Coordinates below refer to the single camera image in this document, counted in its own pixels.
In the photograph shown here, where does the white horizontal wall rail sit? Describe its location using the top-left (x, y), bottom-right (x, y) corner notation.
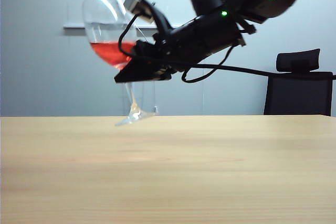
top-left (62, 23), bottom-right (182, 31)

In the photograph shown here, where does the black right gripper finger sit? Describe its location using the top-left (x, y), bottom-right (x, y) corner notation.
top-left (132, 39), bottom-right (158, 58)
top-left (114, 58), bottom-right (173, 83)

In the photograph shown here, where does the looped black cable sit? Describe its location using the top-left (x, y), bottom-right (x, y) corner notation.
top-left (181, 45), bottom-right (235, 83)

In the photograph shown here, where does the black office chair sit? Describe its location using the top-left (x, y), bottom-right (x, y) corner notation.
top-left (263, 48), bottom-right (333, 117)

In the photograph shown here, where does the thin black camera cable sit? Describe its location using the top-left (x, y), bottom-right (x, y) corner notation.
top-left (118, 13), bottom-right (139, 57)

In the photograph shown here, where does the clear stemmed wine glass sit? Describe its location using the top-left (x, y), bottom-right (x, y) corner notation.
top-left (82, 0), bottom-right (158, 127)

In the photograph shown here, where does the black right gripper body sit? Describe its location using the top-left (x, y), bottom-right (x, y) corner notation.
top-left (153, 14), bottom-right (246, 74)

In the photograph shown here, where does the thick black cable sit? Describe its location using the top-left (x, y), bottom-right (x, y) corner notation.
top-left (146, 56), bottom-right (336, 79)

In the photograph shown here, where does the red liquid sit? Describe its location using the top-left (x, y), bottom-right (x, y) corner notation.
top-left (89, 40), bottom-right (137, 69)

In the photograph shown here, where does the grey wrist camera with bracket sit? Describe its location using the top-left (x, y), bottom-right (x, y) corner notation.
top-left (123, 0), bottom-right (174, 36)

